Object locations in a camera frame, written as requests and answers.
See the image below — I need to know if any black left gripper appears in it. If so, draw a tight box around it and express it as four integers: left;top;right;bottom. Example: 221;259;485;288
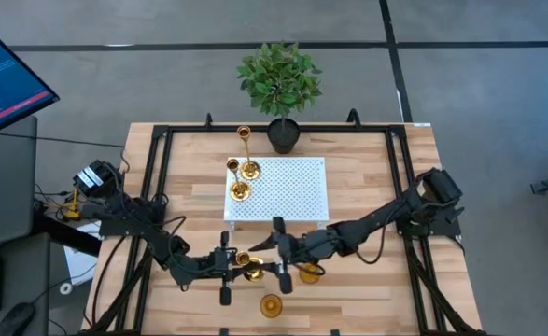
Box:
210;231;252;307

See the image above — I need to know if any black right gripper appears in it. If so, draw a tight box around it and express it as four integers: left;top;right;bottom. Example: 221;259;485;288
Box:
248;217;303;296

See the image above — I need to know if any short brass candlestick holder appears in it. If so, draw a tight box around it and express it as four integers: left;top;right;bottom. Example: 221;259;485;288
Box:
234;250;266;284

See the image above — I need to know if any medium brass candlestick holder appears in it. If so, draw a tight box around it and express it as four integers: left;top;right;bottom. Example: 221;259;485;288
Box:
225;157;253;203

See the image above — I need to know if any tall brass candlestick holder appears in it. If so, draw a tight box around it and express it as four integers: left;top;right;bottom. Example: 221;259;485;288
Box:
235;124;262;182

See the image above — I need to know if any white perforated metal shelf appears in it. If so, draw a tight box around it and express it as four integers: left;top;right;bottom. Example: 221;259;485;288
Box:
222;156;330;231

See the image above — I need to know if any white paper sheet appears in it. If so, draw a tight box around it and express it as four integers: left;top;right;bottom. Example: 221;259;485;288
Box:
62;221;103;287

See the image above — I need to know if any yellow clamp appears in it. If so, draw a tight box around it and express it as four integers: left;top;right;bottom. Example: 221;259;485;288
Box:
64;186;84;221

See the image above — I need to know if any green plant in black pot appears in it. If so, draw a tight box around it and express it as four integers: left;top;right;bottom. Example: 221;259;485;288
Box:
234;40;325;156

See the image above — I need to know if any black computer mouse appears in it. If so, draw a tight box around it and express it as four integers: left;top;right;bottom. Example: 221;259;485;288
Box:
0;301;36;336

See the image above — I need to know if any grey desk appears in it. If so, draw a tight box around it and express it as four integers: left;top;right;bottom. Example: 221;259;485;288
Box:
0;115;53;336

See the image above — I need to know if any blue-screen monitor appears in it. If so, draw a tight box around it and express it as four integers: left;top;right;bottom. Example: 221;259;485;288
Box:
0;17;62;143

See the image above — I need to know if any black aluminium table frame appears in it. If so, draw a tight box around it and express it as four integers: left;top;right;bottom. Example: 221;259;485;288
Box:
79;107;487;336

